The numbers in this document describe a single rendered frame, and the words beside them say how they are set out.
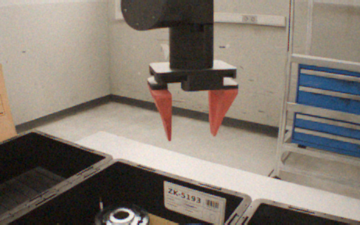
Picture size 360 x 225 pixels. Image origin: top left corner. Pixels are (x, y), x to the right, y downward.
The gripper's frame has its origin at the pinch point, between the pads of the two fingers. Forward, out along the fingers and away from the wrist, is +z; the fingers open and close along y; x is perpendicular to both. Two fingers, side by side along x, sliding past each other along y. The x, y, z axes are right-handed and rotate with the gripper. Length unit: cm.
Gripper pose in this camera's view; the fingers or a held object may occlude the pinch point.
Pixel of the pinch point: (191, 131)
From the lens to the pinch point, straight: 45.9
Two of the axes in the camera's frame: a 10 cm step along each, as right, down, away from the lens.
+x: -2.3, -3.1, 9.2
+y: 9.7, -0.8, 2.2
